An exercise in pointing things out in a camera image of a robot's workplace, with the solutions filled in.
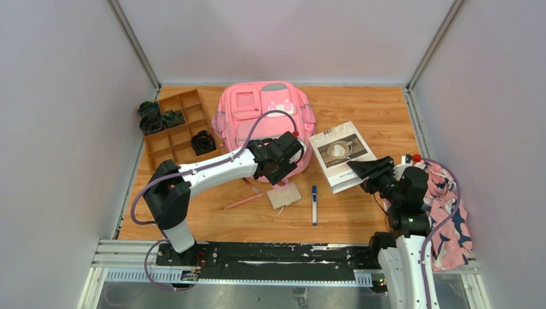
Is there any blue white marker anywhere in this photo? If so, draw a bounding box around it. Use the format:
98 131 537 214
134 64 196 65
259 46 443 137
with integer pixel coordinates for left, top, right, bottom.
312 185 318 225

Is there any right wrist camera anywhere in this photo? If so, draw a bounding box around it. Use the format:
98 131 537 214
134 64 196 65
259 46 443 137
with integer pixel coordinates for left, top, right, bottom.
393 154 414 180

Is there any red gel pen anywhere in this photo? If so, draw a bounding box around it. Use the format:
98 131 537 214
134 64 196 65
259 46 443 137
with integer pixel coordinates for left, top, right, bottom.
242 178 260 194

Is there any pink pen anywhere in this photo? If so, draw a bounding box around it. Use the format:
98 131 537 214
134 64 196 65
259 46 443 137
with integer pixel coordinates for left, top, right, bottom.
225 193 264 210

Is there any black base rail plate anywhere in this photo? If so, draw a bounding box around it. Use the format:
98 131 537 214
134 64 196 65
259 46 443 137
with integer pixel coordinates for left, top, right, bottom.
155 242 380 283

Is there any purple cable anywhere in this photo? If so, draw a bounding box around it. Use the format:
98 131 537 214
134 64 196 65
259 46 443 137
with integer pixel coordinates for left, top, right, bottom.
411 154 462 309
129 109 299 292

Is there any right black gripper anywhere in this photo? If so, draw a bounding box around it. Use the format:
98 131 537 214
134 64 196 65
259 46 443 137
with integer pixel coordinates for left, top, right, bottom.
348 156 403 205

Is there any dark rolled sock upper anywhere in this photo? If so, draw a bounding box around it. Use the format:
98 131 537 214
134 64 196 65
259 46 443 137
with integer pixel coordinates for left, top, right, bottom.
137 100 159 118

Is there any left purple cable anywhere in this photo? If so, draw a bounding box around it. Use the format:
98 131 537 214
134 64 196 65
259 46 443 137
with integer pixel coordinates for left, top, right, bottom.
129 109 299 292

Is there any wooden compartment tray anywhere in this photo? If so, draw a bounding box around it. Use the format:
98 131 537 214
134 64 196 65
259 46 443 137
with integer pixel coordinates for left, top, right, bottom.
144 88 224 173

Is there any dark rolled sock in tray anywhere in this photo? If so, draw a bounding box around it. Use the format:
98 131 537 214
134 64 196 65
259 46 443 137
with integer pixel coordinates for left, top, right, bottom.
162 109 185 129

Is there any small beige notebook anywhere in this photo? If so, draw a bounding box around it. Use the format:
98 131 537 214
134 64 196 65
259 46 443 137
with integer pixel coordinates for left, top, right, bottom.
267 183 301 209

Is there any white coffee cover book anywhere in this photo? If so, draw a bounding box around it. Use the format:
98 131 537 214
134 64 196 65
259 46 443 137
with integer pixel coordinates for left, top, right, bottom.
310 121 377 194

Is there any dark rolled sock front tray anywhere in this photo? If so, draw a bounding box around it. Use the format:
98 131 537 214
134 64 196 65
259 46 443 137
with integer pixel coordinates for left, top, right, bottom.
191 130 217 156

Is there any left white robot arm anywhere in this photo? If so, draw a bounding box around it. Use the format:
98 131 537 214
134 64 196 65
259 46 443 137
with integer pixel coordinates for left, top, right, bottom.
141 131 306 266

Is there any pink school backpack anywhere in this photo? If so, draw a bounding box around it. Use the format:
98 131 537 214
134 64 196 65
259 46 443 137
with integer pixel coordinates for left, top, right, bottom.
211 81 316 180

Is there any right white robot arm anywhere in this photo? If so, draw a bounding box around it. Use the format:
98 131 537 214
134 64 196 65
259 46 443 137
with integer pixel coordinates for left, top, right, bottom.
348 156 439 308

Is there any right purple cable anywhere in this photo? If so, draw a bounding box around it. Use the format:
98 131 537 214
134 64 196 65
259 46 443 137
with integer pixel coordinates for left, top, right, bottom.
411 154 462 309

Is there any pink patterned cloth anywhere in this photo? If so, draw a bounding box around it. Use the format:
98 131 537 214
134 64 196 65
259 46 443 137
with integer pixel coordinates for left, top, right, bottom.
413 158 473 271

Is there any dark rolled sock lower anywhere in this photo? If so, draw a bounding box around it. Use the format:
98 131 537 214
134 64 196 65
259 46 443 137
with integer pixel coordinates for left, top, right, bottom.
139 114 164 135

